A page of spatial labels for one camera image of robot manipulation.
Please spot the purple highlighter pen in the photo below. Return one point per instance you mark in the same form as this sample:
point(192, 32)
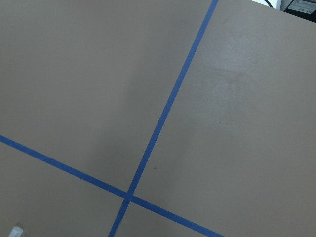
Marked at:
point(16, 232)

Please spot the brown paper table mat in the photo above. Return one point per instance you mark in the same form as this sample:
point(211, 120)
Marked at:
point(156, 118)

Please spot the dark brown box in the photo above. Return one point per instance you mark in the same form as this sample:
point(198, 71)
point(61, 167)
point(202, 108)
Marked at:
point(307, 7)

